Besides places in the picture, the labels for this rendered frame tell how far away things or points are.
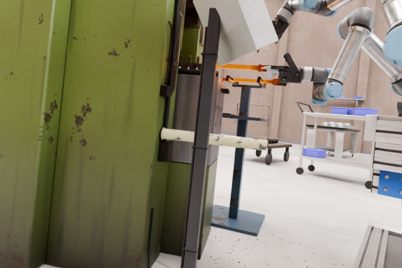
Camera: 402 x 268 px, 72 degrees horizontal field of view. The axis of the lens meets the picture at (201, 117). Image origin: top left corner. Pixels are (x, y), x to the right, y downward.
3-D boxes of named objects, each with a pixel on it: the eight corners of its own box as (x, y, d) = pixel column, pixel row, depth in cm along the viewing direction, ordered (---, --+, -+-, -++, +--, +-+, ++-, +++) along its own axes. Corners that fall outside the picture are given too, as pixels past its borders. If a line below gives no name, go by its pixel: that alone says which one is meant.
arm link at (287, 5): (299, -12, 141) (289, -10, 149) (286, 7, 142) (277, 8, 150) (308, -1, 145) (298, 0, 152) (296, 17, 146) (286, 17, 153)
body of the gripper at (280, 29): (276, 41, 145) (290, 21, 144) (262, 33, 146) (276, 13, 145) (275, 45, 153) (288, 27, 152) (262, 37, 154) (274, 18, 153)
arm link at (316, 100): (316, 103, 137) (318, 81, 137) (308, 104, 149) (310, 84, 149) (332, 104, 137) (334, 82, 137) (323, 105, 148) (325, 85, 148)
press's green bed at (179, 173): (210, 231, 175) (218, 157, 175) (200, 260, 138) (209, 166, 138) (127, 216, 185) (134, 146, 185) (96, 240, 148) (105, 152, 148)
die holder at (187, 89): (218, 157, 175) (225, 86, 175) (209, 166, 138) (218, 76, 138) (134, 146, 185) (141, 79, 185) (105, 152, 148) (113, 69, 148)
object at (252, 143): (265, 151, 116) (267, 138, 116) (266, 152, 110) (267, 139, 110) (164, 139, 123) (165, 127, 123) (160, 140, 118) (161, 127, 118)
